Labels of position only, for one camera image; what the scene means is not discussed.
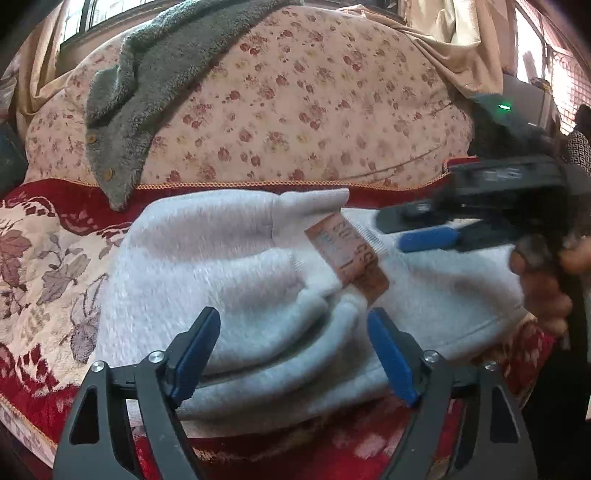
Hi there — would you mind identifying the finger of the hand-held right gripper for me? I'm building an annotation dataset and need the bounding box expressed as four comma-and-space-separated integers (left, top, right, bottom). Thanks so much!
376, 200, 462, 234
398, 228, 527, 253

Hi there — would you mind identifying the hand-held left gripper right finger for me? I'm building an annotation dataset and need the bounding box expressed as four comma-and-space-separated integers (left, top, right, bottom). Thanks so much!
367, 307, 539, 480

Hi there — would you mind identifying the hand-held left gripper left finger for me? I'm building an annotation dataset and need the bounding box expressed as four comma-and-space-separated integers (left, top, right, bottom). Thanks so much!
53, 306, 221, 480

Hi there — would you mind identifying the light grey sweatshirt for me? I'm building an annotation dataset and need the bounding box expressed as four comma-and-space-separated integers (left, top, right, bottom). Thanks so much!
95, 187, 536, 423

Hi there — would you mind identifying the person's right forearm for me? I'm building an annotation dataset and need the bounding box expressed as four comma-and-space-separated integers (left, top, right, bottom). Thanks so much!
522, 323, 591, 480

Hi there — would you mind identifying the person's right hand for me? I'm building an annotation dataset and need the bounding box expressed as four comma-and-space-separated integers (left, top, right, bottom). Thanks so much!
509, 235, 591, 335

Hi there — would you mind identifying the orange paper tag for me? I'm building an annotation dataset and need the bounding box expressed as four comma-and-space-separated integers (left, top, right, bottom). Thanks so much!
305, 211, 389, 308

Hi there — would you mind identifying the window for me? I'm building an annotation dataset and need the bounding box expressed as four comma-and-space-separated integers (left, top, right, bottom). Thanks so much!
60, 0, 155, 47
515, 0, 591, 134

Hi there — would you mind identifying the beige curtain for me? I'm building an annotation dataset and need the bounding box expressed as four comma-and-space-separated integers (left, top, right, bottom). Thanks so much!
397, 0, 515, 100
9, 0, 93, 130

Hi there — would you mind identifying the pink floral cushion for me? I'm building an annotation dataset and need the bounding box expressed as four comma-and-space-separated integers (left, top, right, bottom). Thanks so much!
23, 4, 476, 190

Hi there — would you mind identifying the red floral blanket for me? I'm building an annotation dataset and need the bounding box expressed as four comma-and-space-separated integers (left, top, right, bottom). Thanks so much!
0, 159, 559, 480

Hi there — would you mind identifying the grey fleece jacket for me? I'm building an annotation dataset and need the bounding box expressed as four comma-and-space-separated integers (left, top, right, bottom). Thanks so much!
85, 0, 301, 212

